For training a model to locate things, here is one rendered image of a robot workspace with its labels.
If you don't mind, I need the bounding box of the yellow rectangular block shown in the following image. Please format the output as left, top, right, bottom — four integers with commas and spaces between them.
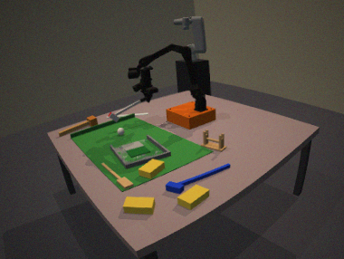
177, 185, 210, 210
139, 159, 165, 179
123, 197, 155, 215

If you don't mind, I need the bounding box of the orange mallet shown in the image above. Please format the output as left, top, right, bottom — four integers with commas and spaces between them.
59, 115, 98, 137

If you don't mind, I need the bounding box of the blue putter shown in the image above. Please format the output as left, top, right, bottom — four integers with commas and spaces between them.
166, 163, 231, 194

